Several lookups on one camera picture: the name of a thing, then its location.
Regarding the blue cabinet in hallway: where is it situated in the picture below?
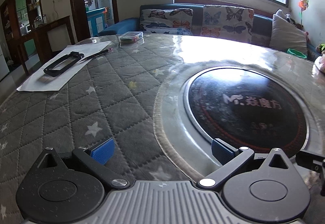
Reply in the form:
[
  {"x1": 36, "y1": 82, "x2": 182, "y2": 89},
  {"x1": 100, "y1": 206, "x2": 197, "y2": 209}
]
[{"x1": 86, "y1": 8, "x2": 106, "y2": 37}]

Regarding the clear plastic small box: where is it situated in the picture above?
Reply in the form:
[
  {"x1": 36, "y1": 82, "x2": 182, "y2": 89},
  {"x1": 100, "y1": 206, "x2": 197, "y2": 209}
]
[{"x1": 118, "y1": 31, "x2": 143, "y2": 43}]

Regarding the black rectangular frame tool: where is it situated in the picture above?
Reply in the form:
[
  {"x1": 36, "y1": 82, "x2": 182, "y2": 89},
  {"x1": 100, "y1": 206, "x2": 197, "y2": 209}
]
[{"x1": 43, "y1": 51, "x2": 84, "y2": 78}]

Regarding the green plastic basin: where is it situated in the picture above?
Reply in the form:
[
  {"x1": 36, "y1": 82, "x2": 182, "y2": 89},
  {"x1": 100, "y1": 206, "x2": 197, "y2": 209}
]
[{"x1": 287, "y1": 48, "x2": 307, "y2": 59}]

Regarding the dark wooden display cabinet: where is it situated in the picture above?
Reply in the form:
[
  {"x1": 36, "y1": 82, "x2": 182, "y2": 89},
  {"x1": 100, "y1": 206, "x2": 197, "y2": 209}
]
[{"x1": 1, "y1": 0, "x2": 43, "y2": 72}]

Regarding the left butterfly print cushion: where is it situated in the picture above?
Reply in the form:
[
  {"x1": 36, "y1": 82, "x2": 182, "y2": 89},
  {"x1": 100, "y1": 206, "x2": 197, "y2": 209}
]
[{"x1": 139, "y1": 8, "x2": 193, "y2": 36}]

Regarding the right butterfly print cushion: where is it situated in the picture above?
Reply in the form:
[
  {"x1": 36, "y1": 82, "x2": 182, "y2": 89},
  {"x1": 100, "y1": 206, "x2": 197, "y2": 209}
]
[{"x1": 200, "y1": 5, "x2": 255, "y2": 43}]

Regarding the colourful pinwheel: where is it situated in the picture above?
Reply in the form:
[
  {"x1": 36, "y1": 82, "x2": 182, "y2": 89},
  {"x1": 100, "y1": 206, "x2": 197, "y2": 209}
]
[{"x1": 298, "y1": 0, "x2": 309, "y2": 25}]

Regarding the white paper sheet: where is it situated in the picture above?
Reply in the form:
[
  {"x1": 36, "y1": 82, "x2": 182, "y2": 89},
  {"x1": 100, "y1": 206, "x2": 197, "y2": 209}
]
[{"x1": 17, "y1": 38, "x2": 111, "y2": 92}]

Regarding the black round induction cooktop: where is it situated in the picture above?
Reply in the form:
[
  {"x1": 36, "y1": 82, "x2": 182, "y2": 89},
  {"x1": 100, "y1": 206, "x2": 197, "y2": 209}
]
[{"x1": 183, "y1": 66, "x2": 309, "y2": 158}]

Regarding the butterfly print cushion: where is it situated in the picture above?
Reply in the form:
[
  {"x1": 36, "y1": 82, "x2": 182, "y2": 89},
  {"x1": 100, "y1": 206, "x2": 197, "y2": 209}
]
[
  {"x1": 200, "y1": 5, "x2": 255, "y2": 43},
  {"x1": 139, "y1": 8, "x2": 193, "y2": 36}
]

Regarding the grey plain pillow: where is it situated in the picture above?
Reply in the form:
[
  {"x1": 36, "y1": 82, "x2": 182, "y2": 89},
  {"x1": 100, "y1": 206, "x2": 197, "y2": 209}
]
[{"x1": 269, "y1": 9, "x2": 307, "y2": 54}]

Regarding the pile of pale clothes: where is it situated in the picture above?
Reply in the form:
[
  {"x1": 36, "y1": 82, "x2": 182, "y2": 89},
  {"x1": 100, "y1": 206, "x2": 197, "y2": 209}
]
[{"x1": 314, "y1": 54, "x2": 325, "y2": 74}]

